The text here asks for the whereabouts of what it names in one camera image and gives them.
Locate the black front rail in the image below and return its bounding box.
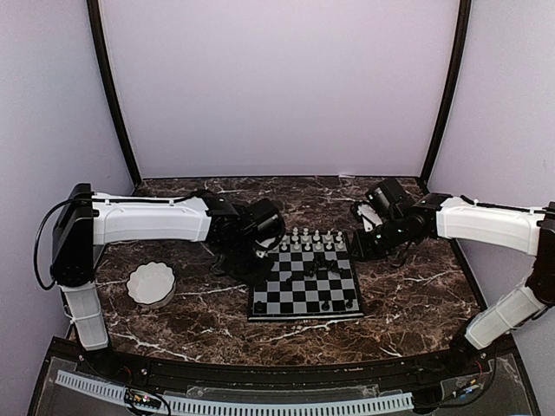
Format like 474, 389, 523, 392
47, 335, 517, 391

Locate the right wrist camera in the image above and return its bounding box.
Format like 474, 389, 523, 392
365, 178, 415, 219

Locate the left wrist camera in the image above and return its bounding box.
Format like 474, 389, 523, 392
247, 198, 285, 250

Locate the right black frame post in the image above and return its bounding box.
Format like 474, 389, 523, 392
419, 0, 472, 187

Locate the black white chessboard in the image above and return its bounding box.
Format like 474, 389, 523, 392
247, 229, 363, 322

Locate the black piece pile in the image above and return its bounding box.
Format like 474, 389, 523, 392
285, 253, 340, 286

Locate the black frame post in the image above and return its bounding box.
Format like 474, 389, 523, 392
86, 0, 142, 185
419, 0, 472, 187

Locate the white perforated cable tray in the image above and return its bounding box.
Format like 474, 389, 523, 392
55, 370, 414, 415

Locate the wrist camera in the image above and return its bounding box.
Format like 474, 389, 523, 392
365, 178, 415, 219
247, 198, 285, 250

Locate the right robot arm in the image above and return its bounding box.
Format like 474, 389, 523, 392
352, 190, 554, 376

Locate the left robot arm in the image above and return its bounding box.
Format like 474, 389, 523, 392
36, 183, 285, 378

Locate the left black frame post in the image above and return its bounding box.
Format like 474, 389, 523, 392
86, 0, 142, 185

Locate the white scalloped bowl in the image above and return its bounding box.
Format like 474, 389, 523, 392
126, 262, 176, 309

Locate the white king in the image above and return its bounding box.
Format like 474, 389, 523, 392
291, 227, 299, 244

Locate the white queen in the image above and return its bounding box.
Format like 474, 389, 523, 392
301, 228, 310, 243

